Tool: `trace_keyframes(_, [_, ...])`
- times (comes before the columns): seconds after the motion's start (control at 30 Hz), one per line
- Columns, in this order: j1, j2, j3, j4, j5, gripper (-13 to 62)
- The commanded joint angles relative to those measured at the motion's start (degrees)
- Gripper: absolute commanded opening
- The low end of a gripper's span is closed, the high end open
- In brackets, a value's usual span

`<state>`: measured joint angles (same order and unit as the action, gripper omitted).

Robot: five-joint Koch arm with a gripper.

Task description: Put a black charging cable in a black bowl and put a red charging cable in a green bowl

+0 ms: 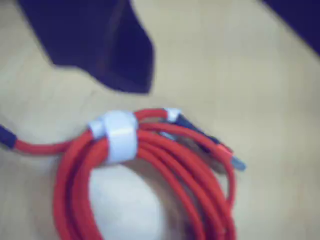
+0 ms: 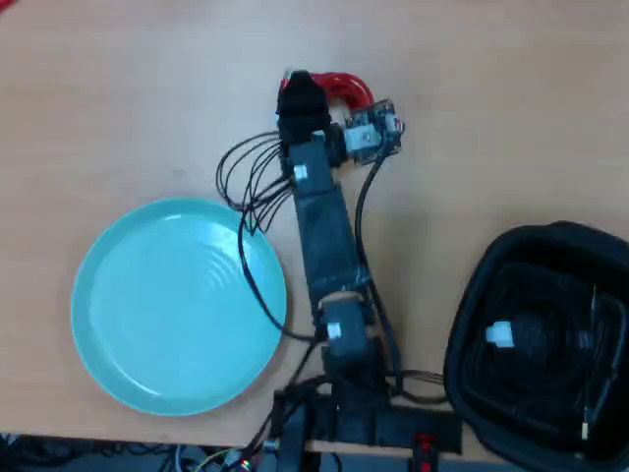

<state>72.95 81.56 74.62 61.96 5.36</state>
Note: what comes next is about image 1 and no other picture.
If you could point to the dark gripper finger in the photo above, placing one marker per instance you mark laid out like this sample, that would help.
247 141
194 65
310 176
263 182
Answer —
100 40
302 15

